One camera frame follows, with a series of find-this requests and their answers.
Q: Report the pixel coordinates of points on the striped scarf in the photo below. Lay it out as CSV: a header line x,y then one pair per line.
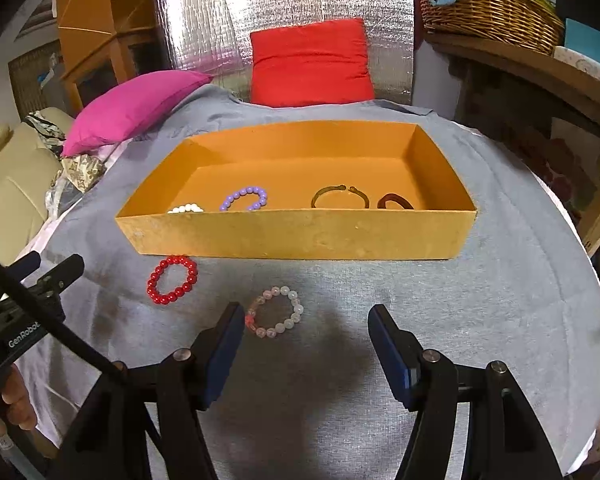
x,y
45,130

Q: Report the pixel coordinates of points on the pale pink sheet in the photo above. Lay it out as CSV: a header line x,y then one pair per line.
x,y
40,241

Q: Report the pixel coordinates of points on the person's left hand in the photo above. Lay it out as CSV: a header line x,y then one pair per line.
x,y
20,400

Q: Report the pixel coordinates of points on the wooden side table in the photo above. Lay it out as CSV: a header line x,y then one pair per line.
x,y
530,67

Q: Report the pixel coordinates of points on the white patterned box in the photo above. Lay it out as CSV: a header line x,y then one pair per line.
x,y
577,62

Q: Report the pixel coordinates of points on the grey cloth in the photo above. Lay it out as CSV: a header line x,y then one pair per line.
x,y
505,285

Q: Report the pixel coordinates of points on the clear plastic bag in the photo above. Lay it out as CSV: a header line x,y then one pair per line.
x,y
60,200

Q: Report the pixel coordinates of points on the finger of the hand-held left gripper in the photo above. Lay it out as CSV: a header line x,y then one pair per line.
x,y
27,264
60,272

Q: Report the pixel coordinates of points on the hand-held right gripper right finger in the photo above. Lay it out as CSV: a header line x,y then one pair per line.
x,y
392,355

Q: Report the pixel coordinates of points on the brown patterned pouch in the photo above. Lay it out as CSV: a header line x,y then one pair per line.
x,y
82,170

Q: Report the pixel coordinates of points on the orange cardboard box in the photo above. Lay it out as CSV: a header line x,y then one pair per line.
x,y
300,236

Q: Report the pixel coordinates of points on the blue box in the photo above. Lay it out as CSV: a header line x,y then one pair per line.
x,y
585,35

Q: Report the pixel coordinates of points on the red pillow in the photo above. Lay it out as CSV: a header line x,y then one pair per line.
x,y
310,65

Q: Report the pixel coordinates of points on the wicker basket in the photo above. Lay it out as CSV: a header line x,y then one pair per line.
x,y
495,10

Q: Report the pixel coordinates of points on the magenta pillow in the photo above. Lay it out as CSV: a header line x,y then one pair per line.
x,y
130,105

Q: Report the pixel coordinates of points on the beige leather sofa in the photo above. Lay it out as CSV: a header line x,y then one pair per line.
x,y
15,185

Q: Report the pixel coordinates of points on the orange wooden cabinet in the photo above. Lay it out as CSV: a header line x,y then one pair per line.
x,y
95,10

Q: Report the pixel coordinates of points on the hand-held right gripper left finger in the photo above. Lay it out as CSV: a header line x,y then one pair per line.
x,y
225,355

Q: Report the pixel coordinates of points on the dark bangle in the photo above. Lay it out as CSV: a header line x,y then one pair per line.
x,y
316,198

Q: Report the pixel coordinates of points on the silver foil panel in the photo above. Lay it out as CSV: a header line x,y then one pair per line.
x,y
200,25

